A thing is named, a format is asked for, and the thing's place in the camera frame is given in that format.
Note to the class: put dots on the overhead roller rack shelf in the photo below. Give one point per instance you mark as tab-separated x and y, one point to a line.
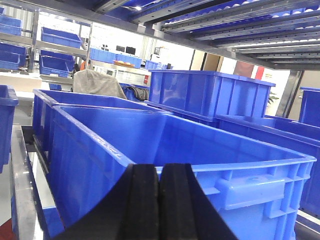
278	34

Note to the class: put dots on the steel rack side rail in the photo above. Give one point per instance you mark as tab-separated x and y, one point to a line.
25	222

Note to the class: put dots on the grey cloth covered chair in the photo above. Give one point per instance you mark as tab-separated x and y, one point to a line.
92	82

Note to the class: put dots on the stacked blue crate right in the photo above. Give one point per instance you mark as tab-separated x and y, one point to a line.
201	96

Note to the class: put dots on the blue bin right low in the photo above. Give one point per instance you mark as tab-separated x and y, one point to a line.
289	134

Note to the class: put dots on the large blue plastic bin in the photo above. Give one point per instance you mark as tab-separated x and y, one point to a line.
255	186

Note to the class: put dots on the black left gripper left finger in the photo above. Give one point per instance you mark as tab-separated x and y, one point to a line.
130	211

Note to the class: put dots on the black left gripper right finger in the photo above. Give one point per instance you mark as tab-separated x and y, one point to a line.
185	212

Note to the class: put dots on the background shelf with blue bins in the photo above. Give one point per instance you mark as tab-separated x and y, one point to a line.
34	45

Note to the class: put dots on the blue bin far left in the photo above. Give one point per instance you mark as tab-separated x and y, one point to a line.
8	103

